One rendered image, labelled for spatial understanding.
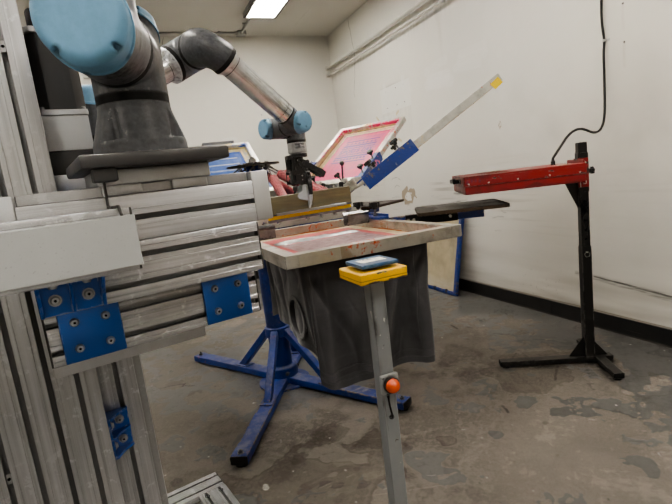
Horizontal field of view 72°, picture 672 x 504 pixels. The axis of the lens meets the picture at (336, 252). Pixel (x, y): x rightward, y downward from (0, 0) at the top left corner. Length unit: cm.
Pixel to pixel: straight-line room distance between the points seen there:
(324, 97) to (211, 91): 146
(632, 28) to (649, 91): 36
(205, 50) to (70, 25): 87
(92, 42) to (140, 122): 16
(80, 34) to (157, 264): 34
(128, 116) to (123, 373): 54
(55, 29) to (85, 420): 70
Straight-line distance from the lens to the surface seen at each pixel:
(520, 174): 246
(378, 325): 119
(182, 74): 163
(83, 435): 107
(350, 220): 195
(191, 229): 83
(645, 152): 317
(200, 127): 604
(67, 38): 72
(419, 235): 144
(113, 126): 84
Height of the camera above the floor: 119
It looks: 9 degrees down
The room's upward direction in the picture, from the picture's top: 7 degrees counter-clockwise
